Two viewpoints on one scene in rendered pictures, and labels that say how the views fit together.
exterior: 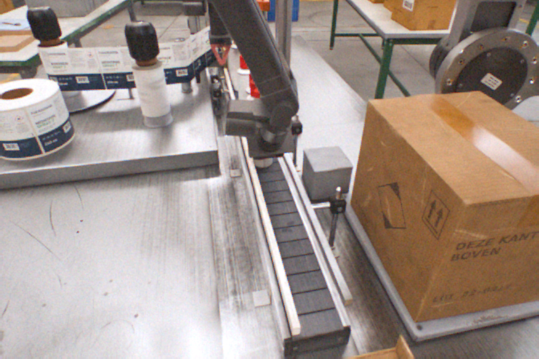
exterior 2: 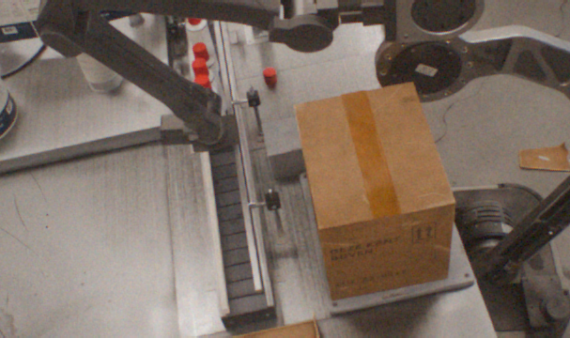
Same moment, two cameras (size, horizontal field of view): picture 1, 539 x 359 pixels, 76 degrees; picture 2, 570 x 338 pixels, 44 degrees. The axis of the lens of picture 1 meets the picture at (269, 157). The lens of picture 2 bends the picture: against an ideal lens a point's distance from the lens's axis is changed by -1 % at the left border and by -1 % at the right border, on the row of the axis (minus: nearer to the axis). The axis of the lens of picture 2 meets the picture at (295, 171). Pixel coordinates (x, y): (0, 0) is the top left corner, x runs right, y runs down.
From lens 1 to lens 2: 0.89 m
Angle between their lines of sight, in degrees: 19
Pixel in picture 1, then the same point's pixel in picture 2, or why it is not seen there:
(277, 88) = (195, 118)
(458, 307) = (365, 288)
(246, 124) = (179, 137)
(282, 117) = (207, 137)
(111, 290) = (85, 281)
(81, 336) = (70, 316)
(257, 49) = (169, 98)
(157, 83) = not seen: hidden behind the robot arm
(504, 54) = (429, 49)
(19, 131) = not seen: outside the picture
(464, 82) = (397, 72)
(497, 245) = (367, 248)
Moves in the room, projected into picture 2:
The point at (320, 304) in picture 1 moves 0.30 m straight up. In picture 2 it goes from (252, 289) to (222, 205)
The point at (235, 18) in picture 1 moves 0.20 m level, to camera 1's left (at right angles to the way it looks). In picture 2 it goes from (145, 84) to (38, 92)
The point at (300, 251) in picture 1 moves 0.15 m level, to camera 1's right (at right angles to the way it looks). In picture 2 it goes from (244, 242) to (315, 239)
